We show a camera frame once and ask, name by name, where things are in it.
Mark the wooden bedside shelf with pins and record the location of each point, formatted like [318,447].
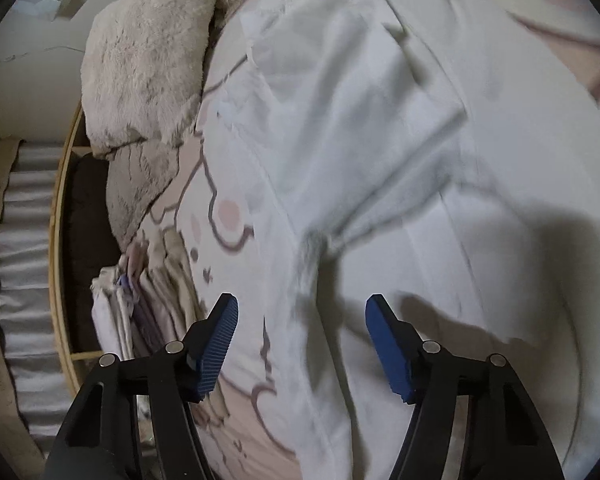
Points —
[56,270]

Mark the stack of folded clothes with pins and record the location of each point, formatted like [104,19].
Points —
[155,300]

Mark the brown cushion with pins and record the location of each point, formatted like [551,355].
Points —
[85,240]

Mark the white pleated curtain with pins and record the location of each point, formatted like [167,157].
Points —
[25,260]

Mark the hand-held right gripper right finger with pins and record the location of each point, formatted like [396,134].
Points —
[390,350]

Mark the white button shirt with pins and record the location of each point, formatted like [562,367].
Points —
[355,110]

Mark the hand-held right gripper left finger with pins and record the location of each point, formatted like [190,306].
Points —
[215,350]

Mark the fluffy white pillow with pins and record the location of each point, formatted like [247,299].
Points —
[145,60]

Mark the small grey quilted pillow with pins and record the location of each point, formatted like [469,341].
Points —
[135,190]

